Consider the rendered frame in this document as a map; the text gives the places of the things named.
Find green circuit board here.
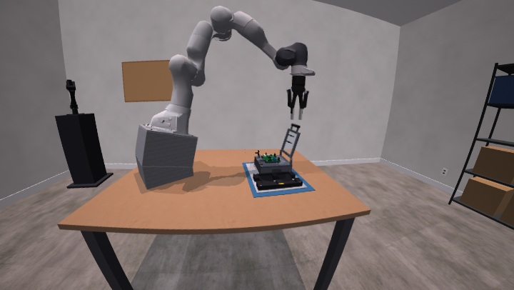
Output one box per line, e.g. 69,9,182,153
262,154,278,162

